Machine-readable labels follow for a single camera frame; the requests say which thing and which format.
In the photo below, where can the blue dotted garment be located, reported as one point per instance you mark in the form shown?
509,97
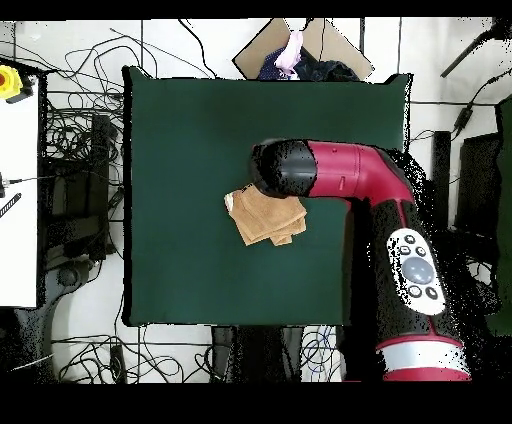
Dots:
268,66

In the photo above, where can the white desk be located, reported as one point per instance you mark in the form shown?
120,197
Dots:
18,200

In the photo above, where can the black tripod leg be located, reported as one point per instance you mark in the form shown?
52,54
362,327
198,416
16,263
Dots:
464,54

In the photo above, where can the dark green table cloth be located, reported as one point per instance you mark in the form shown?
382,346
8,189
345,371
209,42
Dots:
192,140

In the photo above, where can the black power strip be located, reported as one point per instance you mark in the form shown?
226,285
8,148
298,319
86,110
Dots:
118,362

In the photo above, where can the tan terry towel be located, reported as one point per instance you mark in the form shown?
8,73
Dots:
264,220

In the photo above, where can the black flat panel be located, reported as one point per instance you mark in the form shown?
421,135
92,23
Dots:
478,184

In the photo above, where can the dark navy garment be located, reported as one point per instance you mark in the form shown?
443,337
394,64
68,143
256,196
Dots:
328,71

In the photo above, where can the black metal post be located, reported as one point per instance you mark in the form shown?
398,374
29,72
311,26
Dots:
442,168

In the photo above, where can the black power adapter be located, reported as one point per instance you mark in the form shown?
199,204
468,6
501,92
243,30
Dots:
463,118

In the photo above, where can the black equipment rack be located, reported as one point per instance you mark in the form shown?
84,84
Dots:
80,180

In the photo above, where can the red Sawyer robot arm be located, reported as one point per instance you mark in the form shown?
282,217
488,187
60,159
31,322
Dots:
340,168

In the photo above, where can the yellow emergency stop button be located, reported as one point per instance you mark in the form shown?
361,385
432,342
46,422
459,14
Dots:
8,82

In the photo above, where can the pink garment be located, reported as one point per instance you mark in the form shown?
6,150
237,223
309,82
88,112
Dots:
294,50

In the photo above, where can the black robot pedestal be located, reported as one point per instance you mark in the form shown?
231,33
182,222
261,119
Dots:
256,352

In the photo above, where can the green fabric sheet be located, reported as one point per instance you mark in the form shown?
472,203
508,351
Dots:
506,200

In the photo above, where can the brown cardboard box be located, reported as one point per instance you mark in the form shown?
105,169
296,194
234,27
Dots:
256,52

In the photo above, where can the grey wheeled stand base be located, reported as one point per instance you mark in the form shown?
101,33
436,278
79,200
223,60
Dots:
68,276

